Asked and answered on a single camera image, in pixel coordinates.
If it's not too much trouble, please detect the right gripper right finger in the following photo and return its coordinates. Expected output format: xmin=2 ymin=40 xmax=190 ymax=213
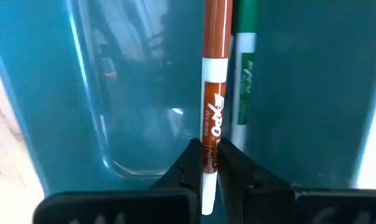
xmin=217 ymin=138 xmax=376 ymax=224

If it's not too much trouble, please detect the brown dry-erase marker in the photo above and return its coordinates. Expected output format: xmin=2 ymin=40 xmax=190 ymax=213
xmin=200 ymin=0 xmax=234 ymax=216

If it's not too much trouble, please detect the teal plastic bin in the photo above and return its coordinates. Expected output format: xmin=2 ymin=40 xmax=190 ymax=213
xmin=0 ymin=0 xmax=376 ymax=200

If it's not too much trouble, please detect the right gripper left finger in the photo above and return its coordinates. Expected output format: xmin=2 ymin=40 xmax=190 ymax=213
xmin=34 ymin=138 xmax=203 ymax=224

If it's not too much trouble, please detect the green dry-erase marker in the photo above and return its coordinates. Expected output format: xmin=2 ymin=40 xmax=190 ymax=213
xmin=230 ymin=0 xmax=262 ymax=153

